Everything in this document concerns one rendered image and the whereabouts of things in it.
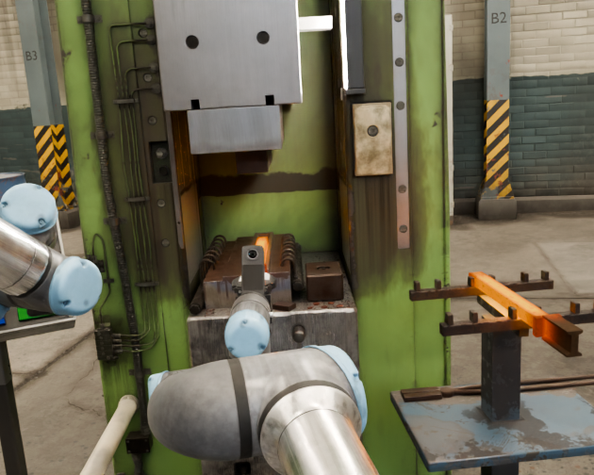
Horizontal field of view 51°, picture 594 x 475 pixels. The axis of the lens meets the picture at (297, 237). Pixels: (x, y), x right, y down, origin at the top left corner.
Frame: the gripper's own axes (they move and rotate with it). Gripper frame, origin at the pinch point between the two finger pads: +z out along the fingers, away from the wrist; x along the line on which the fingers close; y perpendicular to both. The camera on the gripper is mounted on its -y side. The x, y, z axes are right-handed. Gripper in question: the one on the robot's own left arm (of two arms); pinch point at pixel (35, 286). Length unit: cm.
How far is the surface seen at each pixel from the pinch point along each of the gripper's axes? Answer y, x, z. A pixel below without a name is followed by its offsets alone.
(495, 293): -24, -83, -24
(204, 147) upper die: 23.8, -37.9, -4.0
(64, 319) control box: -5.1, -4.6, 10.3
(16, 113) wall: 405, -27, 632
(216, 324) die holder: -12.4, -35.5, 10.6
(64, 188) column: 305, -68, 647
